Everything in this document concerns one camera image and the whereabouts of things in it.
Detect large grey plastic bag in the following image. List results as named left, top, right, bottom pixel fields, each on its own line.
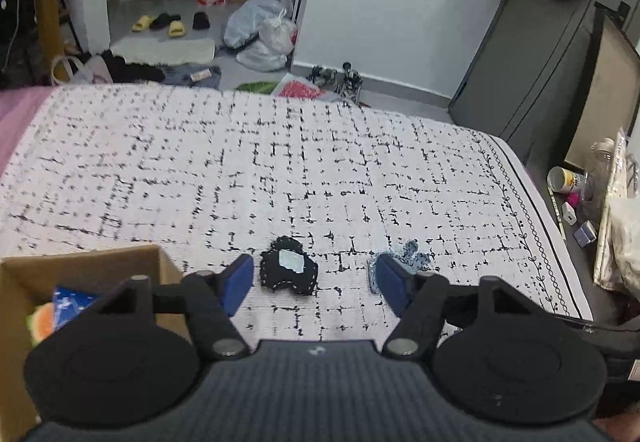
left=223, top=0, right=296, bottom=50

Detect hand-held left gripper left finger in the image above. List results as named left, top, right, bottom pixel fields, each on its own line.
left=102, top=254, right=256, bottom=359

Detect burger plush toy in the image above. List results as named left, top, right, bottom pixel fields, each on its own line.
left=27, top=303, right=57, bottom=343

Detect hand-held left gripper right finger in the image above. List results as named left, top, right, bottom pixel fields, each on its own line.
left=375, top=254, right=523, bottom=359

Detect dark grey cabinet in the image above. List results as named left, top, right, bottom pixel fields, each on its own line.
left=448, top=0, right=607, bottom=159

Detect wooden board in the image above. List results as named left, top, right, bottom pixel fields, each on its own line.
left=565, top=2, right=640, bottom=173

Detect green leaf-shaped item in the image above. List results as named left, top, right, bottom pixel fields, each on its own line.
left=235, top=80, right=281, bottom=94

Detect blue crochet octopus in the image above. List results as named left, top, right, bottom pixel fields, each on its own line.
left=367, top=239, right=432, bottom=295

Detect white and yellow can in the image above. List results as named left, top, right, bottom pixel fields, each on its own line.
left=547, top=166, right=589, bottom=195

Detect white black-patterned blanket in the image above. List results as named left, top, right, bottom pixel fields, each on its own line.
left=0, top=84, right=594, bottom=344

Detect red mesh bag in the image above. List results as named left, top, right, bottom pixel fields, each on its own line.
left=272, top=73, right=327, bottom=100

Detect grey cloth on floor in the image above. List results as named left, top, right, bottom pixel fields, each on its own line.
left=162, top=64, right=224, bottom=90

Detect thin pen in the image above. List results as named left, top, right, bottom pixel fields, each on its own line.
left=547, top=184, right=569, bottom=243

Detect beige tote bag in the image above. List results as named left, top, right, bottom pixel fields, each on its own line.
left=51, top=54, right=114, bottom=85

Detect blue and white tissue packet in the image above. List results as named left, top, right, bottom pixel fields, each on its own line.
left=51, top=285, right=102, bottom=331

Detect brown cardboard box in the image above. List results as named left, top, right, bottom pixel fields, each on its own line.
left=0, top=245, right=192, bottom=442

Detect clear plastic-wrapped bundle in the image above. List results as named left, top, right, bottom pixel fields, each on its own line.
left=592, top=129, right=640, bottom=293

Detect dark clothes on floor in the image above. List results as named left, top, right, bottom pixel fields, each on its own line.
left=95, top=49, right=166, bottom=84

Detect white floor mat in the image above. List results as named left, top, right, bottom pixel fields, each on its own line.
left=111, top=38, right=216, bottom=65

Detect small blue box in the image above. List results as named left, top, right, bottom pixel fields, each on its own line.
left=573, top=221, right=599, bottom=245

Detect pink bedsheet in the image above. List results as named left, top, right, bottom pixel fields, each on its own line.
left=0, top=86, right=54, bottom=169

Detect clear plastic bottle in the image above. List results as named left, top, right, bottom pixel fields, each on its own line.
left=582, top=138, right=616, bottom=219

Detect black cloth with white patch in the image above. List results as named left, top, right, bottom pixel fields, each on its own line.
left=259, top=236, right=320, bottom=297

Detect white plastic bag with red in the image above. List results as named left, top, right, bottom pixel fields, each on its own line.
left=260, top=9, right=299, bottom=55

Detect small white plastic bag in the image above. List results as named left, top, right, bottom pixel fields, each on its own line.
left=235, top=42, right=290, bottom=72

